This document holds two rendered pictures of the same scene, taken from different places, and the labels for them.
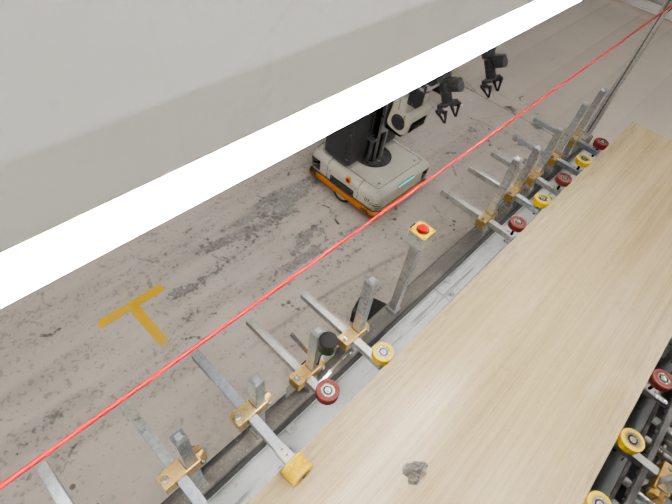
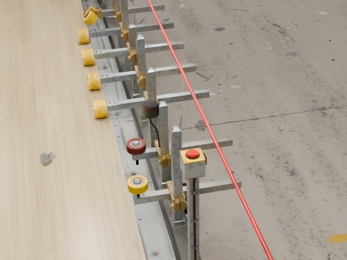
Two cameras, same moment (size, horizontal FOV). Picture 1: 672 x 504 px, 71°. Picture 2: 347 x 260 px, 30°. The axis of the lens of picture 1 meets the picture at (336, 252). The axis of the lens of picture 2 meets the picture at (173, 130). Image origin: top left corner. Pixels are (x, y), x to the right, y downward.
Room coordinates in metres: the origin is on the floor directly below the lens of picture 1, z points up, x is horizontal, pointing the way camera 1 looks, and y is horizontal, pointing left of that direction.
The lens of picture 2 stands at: (2.26, -1.57, 2.47)
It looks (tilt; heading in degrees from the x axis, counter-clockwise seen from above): 34 degrees down; 132
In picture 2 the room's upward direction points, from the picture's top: 2 degrees counter-clockwise
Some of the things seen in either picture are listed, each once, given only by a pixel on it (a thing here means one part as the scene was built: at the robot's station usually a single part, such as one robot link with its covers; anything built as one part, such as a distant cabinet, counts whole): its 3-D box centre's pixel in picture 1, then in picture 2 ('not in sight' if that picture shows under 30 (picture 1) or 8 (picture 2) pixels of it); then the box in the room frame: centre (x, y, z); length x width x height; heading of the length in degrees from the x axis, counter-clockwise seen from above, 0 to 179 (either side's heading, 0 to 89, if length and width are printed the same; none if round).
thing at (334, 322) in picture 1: (341, 328); (187, 191); (0.96, -0.07, 0.82); 0.43 x 0.03 x 0.04; 53
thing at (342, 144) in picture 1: (370, 112); not in sight; (2.84, -0.07, 0.59); 0.55 x 0.34 x 0.83; 143
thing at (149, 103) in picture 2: (325, 355); (152, 126); (0.74, -0.02, 1.01); 0.06 x 0.06 x 0.22; 53
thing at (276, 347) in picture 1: (287, 359); (182, 148); (0.78, 0.11, 0.84); 0.43 x 0.03 x 0.04; 53
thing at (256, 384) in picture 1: (257, 410); (153, 115); (0.56, 0.16, 0.89); 0.04 x 0.04 x 0.48; 53
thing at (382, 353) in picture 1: (380, 358); (138, 191); (0.84, -0.23, 0.85); 0.08 x 0.08 x 0.11
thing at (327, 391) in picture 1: (326, 396); (136, 153); (0.67, -0.05, 0.85); 0.08 x 0.08 x 0.11
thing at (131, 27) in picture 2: not in sight; (134, 67); (0.16, 0.46, 0.87); 0.04 x 0.04 x 0.48; 53
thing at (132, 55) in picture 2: not in sight; (132, 52); (0.14, 0.47, 0.95); 0.14 x 0.06 x 0.05; 143
